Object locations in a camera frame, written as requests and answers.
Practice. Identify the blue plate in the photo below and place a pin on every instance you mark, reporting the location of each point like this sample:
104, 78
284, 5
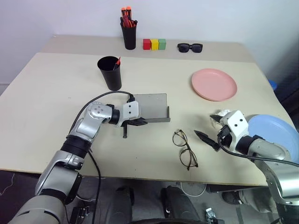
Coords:
271, 128

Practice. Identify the wide black plastic cup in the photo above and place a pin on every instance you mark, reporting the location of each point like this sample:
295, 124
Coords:
111, 77

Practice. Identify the yellow wooden block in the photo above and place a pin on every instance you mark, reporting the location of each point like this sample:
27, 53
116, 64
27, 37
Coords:
154, 45

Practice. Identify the red wooden block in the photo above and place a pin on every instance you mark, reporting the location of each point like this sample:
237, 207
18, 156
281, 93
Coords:
146, 44

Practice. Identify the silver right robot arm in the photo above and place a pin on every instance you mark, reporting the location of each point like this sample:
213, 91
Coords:
268, 149

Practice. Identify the red barrel marker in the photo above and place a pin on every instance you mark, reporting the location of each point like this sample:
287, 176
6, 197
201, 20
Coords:
126, 21

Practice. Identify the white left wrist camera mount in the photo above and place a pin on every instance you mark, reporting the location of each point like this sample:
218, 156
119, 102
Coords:
130, 111

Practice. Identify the tortoiseshell round eyeglasses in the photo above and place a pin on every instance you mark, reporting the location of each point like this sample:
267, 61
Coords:
186, 147

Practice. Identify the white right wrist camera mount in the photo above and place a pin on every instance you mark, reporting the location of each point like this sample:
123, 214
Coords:
236, 126

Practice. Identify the black capped marker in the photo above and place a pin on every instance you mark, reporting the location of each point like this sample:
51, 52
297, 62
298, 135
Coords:
134, 22

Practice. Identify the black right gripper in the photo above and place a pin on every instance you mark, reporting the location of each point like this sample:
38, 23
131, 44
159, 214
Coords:
224, 137

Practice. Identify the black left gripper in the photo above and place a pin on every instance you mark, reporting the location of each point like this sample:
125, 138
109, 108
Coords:
125, 123

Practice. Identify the orange capped marker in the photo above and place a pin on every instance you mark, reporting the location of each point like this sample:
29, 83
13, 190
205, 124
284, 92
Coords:
128, 10
123, 11

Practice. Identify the green wooden block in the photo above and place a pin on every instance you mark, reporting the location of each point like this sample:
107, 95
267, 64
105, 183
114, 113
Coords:
162, 44

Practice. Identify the grey metal tray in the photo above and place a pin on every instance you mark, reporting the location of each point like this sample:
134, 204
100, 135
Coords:
154, 107

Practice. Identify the black sunglasses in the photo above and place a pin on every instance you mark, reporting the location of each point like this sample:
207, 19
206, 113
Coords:
184, 47

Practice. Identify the pink plate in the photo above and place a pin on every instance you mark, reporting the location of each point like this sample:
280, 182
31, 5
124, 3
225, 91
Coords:
213, 84

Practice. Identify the red and black marker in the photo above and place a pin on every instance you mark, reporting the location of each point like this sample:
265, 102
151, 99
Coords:
118, 62

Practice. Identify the tall black pen cup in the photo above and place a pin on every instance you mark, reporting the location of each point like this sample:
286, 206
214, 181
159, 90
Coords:
129, 37

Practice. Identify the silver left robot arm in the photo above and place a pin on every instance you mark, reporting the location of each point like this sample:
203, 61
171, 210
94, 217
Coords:
88, 126

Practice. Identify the small metal clip device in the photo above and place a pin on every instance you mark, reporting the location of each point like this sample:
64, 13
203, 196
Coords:
211, 215

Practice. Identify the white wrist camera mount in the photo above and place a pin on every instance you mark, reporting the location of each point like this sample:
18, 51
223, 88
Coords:
130, 111
236, 126

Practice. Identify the white crumpled tissue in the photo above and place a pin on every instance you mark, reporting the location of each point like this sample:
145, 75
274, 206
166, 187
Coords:
224, 112

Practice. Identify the blue round object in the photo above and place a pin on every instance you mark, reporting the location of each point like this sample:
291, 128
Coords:
272, 84

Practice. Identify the dark shoe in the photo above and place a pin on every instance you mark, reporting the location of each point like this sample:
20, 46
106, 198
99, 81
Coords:
230, 198

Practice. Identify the black box on floor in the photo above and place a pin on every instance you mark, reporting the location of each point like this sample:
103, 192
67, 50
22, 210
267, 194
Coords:
80, 214

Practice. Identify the dark rounded broad shape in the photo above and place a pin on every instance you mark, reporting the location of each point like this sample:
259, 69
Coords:
177, 205

